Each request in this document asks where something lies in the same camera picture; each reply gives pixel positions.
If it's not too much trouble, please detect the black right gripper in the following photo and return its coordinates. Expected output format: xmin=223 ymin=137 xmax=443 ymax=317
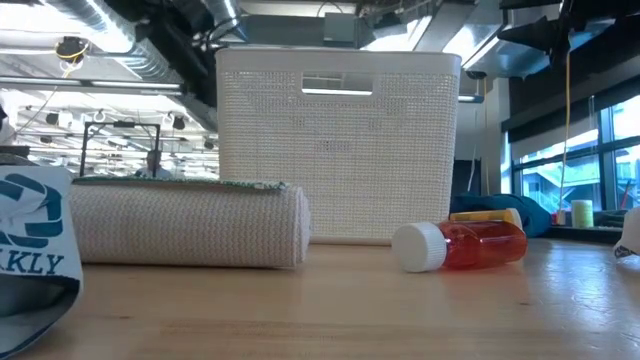
xmin=497 ymin=0 xmax=575 ymax=69

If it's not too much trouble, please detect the orange pill bottle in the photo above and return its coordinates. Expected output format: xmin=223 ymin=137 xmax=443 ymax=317
xmin=448 ymin=207 xmax=524 ymax=232

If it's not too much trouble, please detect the black cabinet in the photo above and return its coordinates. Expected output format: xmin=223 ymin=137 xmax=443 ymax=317
xmin=452 ymin=158 xmax=482 ymax=199

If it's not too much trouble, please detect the black monitor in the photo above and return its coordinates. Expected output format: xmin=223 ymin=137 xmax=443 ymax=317
xmin=0 ymin=144 xmax=31 ymax=169

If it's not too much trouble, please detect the grey ceiling box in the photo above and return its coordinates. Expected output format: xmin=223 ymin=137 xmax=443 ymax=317
xmin=323 ymin=12 xmax=357 ymax=44

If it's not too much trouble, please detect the white patterned pouch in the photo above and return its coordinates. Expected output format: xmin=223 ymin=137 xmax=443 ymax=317
xmin=612 ymin=205 xmax=640 ymax=260

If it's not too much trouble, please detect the white perforated plastic basket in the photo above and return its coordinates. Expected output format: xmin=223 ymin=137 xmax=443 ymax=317
xmin=215 ymin=47 xmax=462 ymax=246

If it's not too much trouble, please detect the pale green roll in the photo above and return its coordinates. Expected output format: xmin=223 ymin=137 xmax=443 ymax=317
xmin=570 ymin=199 xmax=595 ymax=229

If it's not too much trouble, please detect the grey patterned pouch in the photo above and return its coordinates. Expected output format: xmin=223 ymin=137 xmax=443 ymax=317
xmin=0 ymin=165 xmax=85 ymax=360

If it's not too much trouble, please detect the black background rig frame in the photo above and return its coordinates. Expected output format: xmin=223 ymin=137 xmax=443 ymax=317
xmin=78 ymin=120 xmax=162 ymax=179

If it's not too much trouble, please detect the dark blue cloth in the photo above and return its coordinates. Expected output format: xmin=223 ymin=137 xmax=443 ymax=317
xmin=448 ymin=193 xmax=554 ymax=239

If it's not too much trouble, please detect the beige elastic bandage roll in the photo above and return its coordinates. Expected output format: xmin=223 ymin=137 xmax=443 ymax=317
xmin=69 ymin=175 xmax=312 ymax=270

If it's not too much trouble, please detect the red liquid bottle white cap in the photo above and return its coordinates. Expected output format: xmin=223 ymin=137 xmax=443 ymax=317
xmin=391 ymin=219 xmax=529 ymax=274

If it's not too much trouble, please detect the black yellow ceiling cable reel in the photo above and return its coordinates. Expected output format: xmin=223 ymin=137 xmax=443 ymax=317
xmin=53 ymin=35 xmax=91 ymax=65

